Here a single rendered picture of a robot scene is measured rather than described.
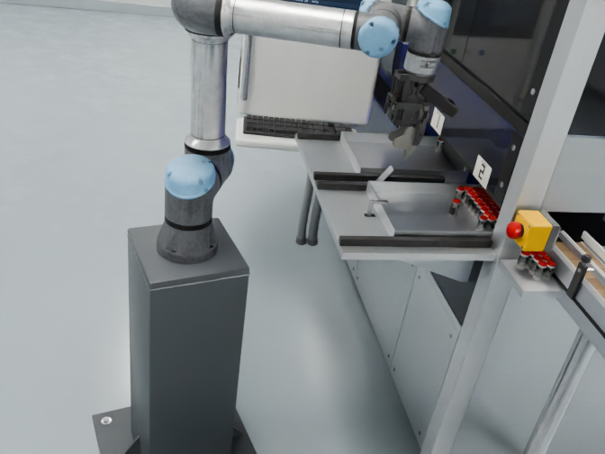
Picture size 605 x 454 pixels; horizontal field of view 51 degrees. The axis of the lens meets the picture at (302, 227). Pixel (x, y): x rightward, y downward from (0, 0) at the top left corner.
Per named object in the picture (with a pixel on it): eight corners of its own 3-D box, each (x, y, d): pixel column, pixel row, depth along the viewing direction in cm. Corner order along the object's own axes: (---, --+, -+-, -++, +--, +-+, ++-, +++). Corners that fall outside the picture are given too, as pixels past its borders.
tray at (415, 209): (476, 195, 188) (479, 184, 186) (516, 243, 166) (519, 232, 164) (365, 191, 181) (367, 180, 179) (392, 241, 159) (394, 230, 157)
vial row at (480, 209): (466, 200, 183) (470, 186, 181) (492, 234, 168) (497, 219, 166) (459, 200, 183) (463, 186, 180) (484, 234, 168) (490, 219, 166)
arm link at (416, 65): (433, 49, 145) (446, 60, 138) (428, 68, 147) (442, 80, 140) (402, 46, 143) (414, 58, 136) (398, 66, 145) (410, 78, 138)
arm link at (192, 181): (156, 220, 152) (156, 169, 145) (176, 195, 164) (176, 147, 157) (204, 231, 151) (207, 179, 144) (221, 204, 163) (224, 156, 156)
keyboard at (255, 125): (350, 129, 239) (351, 122, 238) (355, 144, 227) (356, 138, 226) (243, 118, 234) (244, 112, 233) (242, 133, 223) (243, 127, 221)
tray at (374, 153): (437, 145, 216) (438, 136, 214) (465, 182, 194) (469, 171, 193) (339, 140, 209) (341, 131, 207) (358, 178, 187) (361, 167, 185)
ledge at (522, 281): (547, 266, 163) (549, 258, 162) (573, 297, 152) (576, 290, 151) (497, 265, 160) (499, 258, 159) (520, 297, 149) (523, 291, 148)
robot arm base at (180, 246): (165, 267, 153) (166, 233, 148) (150, 234, 164) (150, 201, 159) (225, 258, 159) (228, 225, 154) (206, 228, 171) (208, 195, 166)
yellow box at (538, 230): (536, 235, 155) (546, 210, 151) (550, 252, 149) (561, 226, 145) (507, 235, 153) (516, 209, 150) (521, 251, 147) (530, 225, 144)
